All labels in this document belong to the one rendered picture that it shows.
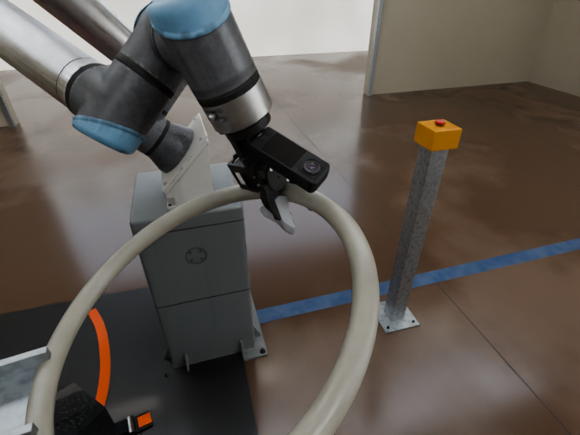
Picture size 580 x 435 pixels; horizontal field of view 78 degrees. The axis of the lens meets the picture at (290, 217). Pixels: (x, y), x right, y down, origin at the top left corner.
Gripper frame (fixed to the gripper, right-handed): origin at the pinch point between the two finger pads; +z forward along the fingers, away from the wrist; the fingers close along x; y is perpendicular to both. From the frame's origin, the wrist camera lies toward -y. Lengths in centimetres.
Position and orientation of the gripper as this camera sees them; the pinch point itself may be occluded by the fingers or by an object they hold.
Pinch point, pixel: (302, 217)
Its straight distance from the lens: 62.3
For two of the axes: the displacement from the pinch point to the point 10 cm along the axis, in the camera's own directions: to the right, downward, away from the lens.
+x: -5.6, 7.0, -4.4
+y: -7.5, -1.9, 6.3
